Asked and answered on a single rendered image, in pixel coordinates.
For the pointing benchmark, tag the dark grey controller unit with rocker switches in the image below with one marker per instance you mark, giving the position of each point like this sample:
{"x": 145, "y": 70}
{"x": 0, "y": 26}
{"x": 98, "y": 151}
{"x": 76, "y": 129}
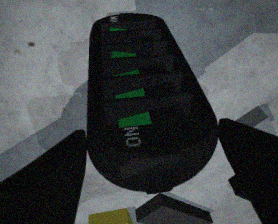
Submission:
{"x": 150, "y": 127}

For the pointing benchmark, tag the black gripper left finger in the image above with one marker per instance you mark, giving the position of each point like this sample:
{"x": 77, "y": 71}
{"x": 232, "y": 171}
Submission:
{"x": 47, "y": 191}

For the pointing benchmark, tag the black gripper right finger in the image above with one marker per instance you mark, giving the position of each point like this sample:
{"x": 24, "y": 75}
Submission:
{"x": 253, "y": 155}

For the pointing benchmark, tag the yellow rectangular block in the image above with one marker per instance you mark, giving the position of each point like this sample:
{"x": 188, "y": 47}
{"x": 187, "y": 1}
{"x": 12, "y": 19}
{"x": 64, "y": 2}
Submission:
{"x": 120, "y": 216}

